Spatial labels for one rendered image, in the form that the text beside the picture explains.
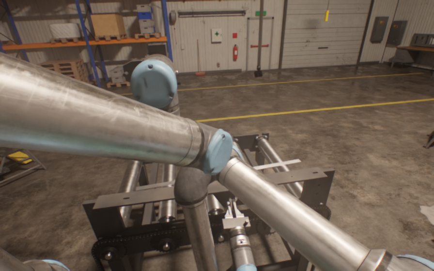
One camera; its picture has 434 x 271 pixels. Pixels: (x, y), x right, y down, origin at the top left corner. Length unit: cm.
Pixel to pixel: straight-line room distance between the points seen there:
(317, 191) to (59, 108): 134
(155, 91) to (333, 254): 52
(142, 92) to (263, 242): 211
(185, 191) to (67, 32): 868
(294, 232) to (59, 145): 53
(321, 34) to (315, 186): 1065
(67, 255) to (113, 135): 249
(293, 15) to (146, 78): 1067
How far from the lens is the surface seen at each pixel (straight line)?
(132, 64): 63
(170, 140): 33
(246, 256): 103
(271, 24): 1061
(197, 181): 72
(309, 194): 142
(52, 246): 291
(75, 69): 892
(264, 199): 64
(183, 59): 997
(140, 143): 30
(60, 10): 1076
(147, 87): 46
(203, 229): 83
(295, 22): 1107
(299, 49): 1127
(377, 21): 1335
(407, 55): 1250
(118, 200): 118
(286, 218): 62
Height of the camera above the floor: 190
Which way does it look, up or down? 27 degrees down
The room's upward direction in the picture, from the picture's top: 2 degrees counter-clockwise
